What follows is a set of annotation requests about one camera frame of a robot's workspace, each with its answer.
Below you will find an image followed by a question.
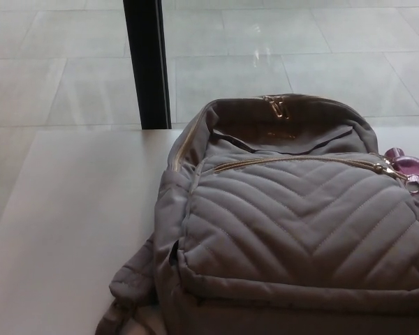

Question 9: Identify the grey quilted backpack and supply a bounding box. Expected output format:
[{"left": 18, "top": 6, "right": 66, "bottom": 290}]
[{"left": 94, "top": 92, "right": 419, "bottom": 335}]

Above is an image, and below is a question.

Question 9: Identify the black window frame post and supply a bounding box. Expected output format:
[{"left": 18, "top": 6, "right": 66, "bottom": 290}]
[{"left": 122, "top": 0, "right": 172, "bottom": 131}]

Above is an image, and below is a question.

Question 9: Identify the pink water bottle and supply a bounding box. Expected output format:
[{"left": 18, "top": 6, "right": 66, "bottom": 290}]
[{"left": 384, "top": 147, "right": 419, "bottom": 185}]

